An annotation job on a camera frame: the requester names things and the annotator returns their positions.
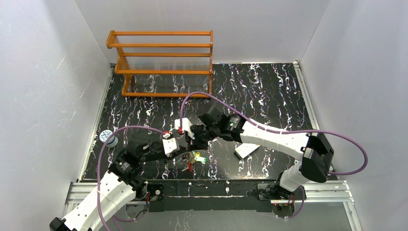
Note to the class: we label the orange wooden rack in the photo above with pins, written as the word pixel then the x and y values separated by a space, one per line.
pixel 163 63

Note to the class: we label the white card box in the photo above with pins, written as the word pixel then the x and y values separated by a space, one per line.
pixel 245 149

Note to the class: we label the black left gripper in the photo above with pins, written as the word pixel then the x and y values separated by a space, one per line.
pixel 155 149

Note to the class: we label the blue white round tin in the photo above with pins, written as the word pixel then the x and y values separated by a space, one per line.
pixel 104 137

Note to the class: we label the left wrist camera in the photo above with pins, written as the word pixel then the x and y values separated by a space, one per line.
pixel 170 144

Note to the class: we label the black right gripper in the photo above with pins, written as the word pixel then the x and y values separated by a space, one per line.
pixel 196 133

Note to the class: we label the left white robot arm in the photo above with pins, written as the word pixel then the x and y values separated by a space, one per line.
pixel 121 184

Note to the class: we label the aluminium frame rail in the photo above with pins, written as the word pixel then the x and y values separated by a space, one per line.
pixel 332 191

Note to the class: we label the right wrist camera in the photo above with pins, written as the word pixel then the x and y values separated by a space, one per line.
pixel 183 127

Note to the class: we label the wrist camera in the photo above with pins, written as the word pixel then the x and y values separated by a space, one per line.
pixel 183 127
pixel 170 144

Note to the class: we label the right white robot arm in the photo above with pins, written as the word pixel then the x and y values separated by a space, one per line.
pixel 311 149

